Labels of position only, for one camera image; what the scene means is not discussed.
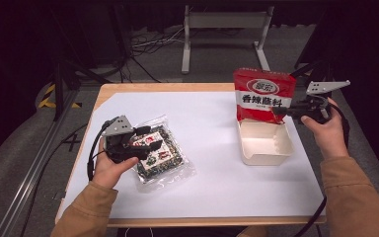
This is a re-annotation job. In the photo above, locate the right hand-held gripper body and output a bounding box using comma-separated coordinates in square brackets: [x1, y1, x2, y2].
[289, 79, 351, 125]

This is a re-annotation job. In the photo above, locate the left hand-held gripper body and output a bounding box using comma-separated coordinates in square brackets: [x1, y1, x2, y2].
[101, 115, 139, 164]

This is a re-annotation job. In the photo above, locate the clear bag of mixed beans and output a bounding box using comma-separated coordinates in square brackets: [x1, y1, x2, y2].
[129, 114, 197, 194]

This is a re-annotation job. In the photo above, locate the red seasoning packet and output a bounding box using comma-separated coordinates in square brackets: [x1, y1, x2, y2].
[232, 67, 297, 125]

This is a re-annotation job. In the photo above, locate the cream lunch box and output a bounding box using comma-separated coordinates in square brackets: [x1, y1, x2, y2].
[236, 118, 295, 167]

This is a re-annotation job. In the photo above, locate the person's right hand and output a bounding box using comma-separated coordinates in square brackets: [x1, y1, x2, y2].
[300, 98, 349, 161]

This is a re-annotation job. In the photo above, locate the person's left hand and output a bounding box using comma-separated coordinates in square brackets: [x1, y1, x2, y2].
[92, 137, 140, 191]

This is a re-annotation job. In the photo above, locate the black metal stand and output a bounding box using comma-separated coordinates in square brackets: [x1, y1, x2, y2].
[50, 58, 113, 121]
[290, 58, 335, 87]

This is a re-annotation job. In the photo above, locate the white table mat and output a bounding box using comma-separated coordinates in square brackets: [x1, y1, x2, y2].
[58, 91, 327, 220]

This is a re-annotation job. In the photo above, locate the yellow and black striped tape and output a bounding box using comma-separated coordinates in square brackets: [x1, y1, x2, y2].
[38, 83, 82, 110]

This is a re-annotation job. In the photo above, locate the white metal stand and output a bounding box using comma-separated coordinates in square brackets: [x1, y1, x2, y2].
[181, 4, 275, 75]

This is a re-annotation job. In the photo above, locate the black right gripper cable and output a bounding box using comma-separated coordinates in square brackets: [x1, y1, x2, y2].
[294, 102, 350, 237]

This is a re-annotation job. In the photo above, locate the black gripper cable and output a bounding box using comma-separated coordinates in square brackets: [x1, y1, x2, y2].
[87, 118, 119, 182]
[294, 102, 350, 237]

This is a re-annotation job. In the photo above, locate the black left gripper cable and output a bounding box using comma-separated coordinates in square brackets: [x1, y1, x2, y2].
[87, 118, 119, 182]

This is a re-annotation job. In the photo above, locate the black floor cable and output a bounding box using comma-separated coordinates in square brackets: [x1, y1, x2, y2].
[19, 122, 88, 237]

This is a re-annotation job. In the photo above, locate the thin white cable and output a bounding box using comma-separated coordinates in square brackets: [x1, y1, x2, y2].
[122, 226, 154, 237]

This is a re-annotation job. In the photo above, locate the bundle of floor cables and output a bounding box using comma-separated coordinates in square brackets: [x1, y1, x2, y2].
[129, 26, 186, 83]

